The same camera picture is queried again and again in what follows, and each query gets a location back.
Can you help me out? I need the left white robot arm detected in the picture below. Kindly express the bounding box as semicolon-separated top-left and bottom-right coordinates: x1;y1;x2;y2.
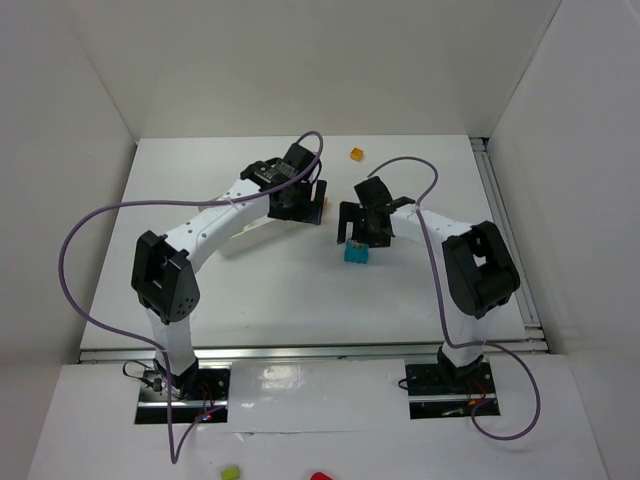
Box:
131;143;327;392

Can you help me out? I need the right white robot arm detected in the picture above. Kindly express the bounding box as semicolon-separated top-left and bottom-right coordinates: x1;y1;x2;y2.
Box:
337;176;521;385

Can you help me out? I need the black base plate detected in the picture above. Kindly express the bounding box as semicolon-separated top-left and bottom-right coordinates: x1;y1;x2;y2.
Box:
397;362;501;420
122;360;231;425

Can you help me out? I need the green lego on front ledge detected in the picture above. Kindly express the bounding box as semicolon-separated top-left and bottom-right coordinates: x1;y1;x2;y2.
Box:
220;465;241;480

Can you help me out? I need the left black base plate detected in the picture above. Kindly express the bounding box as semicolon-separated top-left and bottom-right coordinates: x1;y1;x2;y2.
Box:
122;360;231;425

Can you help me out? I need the red object at front edge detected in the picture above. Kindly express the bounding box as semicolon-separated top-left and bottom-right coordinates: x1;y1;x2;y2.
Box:
310;471;333;480

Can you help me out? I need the aluminium rail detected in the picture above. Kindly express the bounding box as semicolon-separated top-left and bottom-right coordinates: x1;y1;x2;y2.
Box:
469;137;546;342
77;340;551;364

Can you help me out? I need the aluminium front rail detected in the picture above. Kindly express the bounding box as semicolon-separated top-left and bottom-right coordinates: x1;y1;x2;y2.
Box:
77;340;551;364

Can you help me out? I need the large teal printed lego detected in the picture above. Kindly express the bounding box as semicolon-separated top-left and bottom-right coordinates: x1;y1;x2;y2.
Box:
343;239;369;264

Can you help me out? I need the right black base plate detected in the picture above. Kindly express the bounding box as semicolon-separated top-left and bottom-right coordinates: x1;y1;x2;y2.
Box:
397;362;501;420

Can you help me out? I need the white three-compartment tray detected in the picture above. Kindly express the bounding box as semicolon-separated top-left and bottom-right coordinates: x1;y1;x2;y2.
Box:
198;200;286;256

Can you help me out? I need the aluminium right rail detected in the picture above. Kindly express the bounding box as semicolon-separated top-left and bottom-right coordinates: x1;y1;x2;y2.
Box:
469;137;546;342

